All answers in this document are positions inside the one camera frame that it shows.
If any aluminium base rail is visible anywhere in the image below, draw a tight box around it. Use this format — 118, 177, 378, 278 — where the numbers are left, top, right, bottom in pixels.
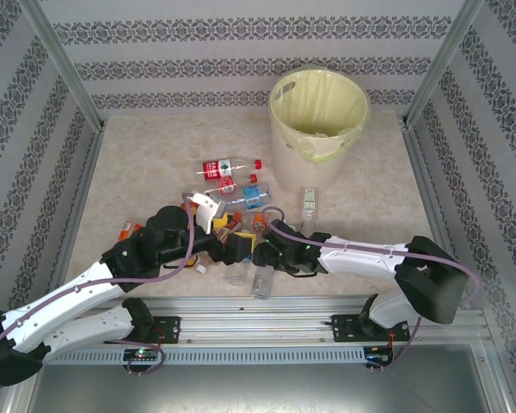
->
98, 294, 494, 348

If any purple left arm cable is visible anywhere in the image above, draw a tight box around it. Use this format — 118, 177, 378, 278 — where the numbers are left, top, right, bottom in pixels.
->
0, 193, 197, 392

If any clear bottle blue label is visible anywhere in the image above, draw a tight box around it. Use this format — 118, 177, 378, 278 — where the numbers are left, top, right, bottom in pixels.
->
206, 182, 273, 211

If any long red label bottle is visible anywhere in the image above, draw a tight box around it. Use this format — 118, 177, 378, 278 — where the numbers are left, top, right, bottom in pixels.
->
195, 157, 263, 182

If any clear bottle orange label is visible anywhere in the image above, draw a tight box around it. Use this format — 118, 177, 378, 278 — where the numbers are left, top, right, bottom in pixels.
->
239, 209, 271, 233

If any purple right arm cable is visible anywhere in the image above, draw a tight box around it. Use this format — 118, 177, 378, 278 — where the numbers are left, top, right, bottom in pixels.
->
261, 206, 482, 371

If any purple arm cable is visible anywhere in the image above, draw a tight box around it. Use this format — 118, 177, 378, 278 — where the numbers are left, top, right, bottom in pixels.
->
261, 206, 482, 371
0, 193, 197, 392

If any short red label bottle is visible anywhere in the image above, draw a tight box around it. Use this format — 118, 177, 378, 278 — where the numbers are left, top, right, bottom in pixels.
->
216, 172, 260, 197

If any green white label bottle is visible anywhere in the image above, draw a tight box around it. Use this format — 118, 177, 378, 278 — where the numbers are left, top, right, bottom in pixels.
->
299, 186, 318, 233

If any aluminium frame post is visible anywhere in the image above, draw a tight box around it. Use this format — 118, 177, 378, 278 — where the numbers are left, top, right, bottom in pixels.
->
16, 0, 108, 133
402, 0, 487, 128

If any clear pale blue bottle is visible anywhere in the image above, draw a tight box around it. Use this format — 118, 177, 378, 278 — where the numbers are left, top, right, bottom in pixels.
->
250, 265, 276, 301

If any pale yellow bin liner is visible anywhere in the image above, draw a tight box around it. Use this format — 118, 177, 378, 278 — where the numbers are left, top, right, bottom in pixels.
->
268, 64, 370, 163

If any grey slotted cable duct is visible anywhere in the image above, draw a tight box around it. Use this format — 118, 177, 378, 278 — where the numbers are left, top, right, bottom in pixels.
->
46, 346, 366, 367

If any cream plastic bin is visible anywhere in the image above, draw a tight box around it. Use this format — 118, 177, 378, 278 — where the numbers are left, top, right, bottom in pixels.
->
268, 68, 370, 194

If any left circuit board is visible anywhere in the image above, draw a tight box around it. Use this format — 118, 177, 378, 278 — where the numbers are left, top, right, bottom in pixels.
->
123, 348, 160, 361

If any blue label bottle white cap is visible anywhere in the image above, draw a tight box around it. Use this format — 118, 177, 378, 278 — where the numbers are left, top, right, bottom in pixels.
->
224, 257, 255, 288

